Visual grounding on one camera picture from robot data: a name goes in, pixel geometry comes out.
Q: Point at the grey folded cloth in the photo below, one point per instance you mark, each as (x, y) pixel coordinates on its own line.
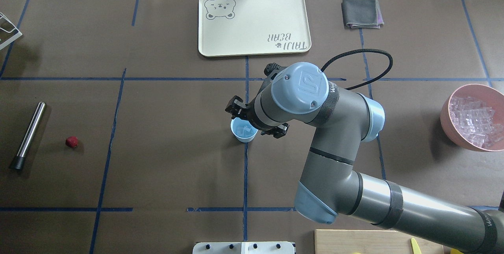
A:
(362, 14)

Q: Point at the pink bowl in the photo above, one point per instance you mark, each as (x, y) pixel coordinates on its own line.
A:
(491, 96)

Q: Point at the light blue cup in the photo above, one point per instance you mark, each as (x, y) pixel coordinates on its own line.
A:
(243, 130)

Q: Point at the steel muddler black tip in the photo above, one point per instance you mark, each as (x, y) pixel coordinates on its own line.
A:
(18, 160)

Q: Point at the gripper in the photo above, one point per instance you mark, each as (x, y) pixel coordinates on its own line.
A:
(236, 106)

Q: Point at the white wire cup rack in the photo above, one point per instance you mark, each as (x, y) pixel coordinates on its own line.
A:
(8, 32)

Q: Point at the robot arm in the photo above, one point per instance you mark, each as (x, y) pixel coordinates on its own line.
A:
(329, 185)

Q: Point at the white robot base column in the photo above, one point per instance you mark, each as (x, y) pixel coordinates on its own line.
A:
(245, 247)

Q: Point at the red strawberry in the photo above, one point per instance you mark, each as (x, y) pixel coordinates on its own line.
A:
(72, 142)

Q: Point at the cream bear tray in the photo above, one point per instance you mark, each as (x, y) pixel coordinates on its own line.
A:
(252, 27)

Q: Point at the yellow plastic knife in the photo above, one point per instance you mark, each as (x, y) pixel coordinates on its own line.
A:
(415, 246)

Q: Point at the wooden cutting board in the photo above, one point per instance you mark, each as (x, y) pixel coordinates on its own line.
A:
(362, 242)

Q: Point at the clear ice cubes pile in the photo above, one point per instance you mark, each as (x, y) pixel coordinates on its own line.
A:
(474, 120)

